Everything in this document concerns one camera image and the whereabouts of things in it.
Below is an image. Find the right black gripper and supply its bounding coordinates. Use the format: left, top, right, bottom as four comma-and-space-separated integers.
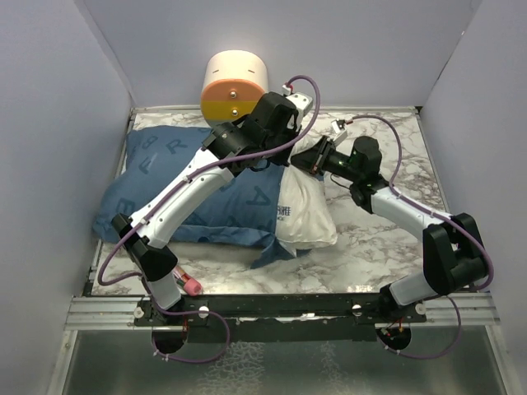
291, 136, 360, 184

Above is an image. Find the white pillow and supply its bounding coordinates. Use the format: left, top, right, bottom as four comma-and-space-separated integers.
273, 135, 339, 253

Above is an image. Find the blue patterned pillowcase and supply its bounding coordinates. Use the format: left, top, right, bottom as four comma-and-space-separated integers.
91, 125, 314, 270

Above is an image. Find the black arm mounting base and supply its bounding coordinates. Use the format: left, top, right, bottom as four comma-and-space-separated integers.
134, 293, 426, 343

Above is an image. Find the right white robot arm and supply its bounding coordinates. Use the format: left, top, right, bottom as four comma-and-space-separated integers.
291, 137, 489, 322

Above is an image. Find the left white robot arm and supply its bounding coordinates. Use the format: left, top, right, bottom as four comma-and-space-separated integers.
112, 86, 313, 325

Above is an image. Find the round pastel drawer cabinet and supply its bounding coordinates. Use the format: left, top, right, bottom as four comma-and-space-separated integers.
200, 50, 268, 126

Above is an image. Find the pink capped small bottle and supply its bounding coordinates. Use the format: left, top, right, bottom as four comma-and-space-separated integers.
173, 266, 203, 296

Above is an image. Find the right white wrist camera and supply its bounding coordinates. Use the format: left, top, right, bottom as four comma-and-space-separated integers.
331, 119, 347, 146

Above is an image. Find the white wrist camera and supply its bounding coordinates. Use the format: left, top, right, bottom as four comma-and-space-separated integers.
331, 119, 347, 146
282, 84, 314, 123

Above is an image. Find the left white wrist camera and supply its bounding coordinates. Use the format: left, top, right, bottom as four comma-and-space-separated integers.
282, 84, 314, 123

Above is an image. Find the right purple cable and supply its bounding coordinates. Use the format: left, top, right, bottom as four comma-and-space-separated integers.
345, 116, 496, 358

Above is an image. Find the purple cable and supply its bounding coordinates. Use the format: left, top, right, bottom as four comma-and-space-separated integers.
97, 75, 323, 364
345, 116, 496, 358

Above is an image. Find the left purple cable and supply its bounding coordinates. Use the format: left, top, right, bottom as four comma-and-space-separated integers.
97, 75, 323, 364

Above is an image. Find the aluminium frame rail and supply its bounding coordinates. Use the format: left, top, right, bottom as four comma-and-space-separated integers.
66, 293, 501, 331

